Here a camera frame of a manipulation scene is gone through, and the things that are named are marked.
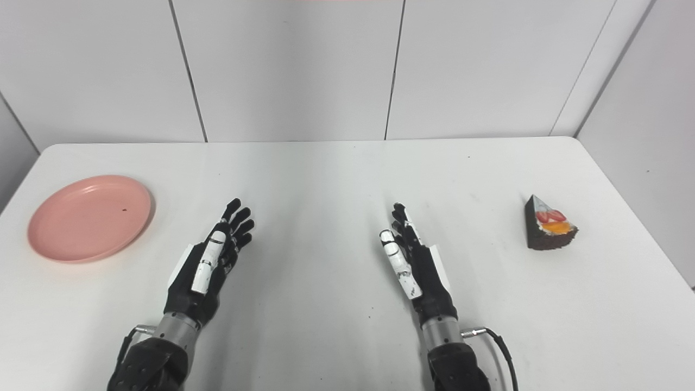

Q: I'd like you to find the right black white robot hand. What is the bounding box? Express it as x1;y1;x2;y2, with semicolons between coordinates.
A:
379;203;459;327

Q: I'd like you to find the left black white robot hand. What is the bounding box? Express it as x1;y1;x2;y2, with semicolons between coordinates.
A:
163;198;255;327

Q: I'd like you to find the pink round plate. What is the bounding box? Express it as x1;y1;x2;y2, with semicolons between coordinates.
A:
27;174;154;264

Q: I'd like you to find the chocolate cake slice with fruit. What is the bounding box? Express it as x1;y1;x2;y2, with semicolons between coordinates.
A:
525;194;579;251

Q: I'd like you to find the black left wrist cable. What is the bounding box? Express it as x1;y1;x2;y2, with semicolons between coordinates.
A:
116;324;159;371

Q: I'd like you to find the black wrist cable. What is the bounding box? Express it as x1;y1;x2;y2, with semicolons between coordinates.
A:
116;324;159;371
461;327;520;391

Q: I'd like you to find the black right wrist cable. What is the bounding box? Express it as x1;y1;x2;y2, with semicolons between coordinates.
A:
461;327;520;391

